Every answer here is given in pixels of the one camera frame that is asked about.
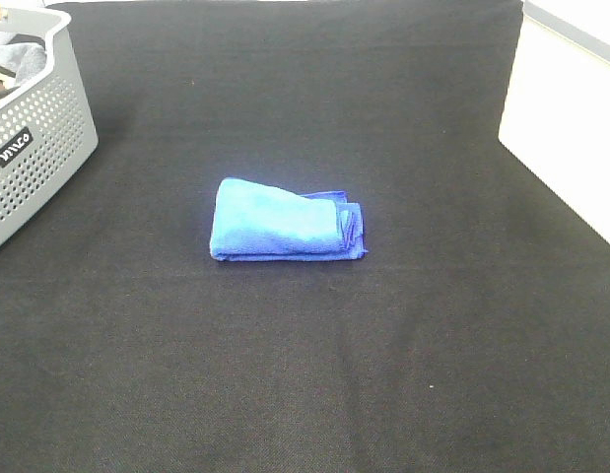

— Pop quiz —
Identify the grey towel in basket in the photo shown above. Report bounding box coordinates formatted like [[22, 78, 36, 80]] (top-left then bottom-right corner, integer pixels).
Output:
[[0, 42, 46, 86]]

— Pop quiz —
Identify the black table cloth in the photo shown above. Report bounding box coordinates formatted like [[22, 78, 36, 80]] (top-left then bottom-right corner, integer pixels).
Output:
[[0, 1, 610, 472]]

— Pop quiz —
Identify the grey perforated plastic basket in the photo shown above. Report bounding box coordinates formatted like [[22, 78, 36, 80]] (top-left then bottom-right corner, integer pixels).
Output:
[[0, 6, 99, 246]]

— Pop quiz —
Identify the white plastic storage crate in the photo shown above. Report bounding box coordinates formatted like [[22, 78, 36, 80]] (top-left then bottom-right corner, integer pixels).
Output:
[[498, 1, 610, 244]]

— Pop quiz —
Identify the blue microfiber towel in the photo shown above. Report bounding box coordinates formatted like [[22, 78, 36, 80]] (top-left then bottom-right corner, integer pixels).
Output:
[[209, 177, 367, 262]]

